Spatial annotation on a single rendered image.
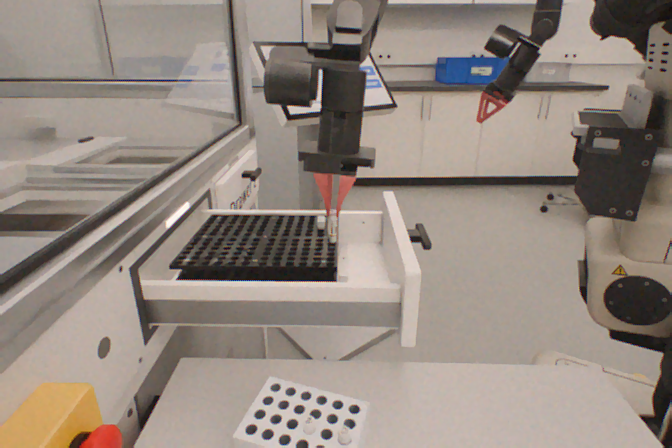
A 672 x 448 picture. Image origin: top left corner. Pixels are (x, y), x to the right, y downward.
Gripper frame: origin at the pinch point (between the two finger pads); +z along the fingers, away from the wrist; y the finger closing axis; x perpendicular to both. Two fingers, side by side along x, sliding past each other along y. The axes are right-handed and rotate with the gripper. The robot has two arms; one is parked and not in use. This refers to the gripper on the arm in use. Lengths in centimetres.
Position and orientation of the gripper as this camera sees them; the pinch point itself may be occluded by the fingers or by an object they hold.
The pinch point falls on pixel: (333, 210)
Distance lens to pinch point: 57.2
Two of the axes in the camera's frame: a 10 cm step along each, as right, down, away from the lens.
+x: -1.1, 3.6, -9.3
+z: -0.8, 9.3, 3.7
